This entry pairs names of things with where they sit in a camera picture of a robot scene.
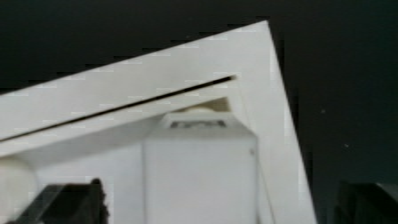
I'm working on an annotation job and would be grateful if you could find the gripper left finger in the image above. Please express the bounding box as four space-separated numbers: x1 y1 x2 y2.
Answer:
10 178 110 224

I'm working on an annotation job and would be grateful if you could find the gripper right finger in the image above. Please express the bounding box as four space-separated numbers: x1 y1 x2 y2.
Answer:
333 182 398 224

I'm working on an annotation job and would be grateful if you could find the white square table top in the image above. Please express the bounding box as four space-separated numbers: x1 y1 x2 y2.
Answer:
0 91 264 224

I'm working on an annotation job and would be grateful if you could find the white U-shaped obstacle fence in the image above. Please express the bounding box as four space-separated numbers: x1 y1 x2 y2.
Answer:
0 22 317 224

